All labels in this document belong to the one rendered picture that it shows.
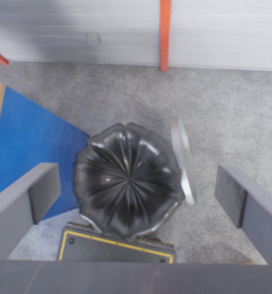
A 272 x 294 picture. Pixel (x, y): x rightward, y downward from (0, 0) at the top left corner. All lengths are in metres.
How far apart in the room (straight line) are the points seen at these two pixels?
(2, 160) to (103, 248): 0.76
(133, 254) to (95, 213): 0.46
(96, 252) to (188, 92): 1.29
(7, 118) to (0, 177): 0.23
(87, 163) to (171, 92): 0.98
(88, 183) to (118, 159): 0.18
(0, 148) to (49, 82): 1.19
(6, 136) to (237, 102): 1.51
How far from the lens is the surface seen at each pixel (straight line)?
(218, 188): 0.17
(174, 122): 1.17
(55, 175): 0.16
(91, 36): 1.55
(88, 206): 0.98
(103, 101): 1.75
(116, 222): 0.95
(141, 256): 1.33
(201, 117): 1.66
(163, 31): 1.40
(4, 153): 0.93
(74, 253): 1.43
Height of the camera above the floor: 1.57
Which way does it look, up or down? 79 degrees down
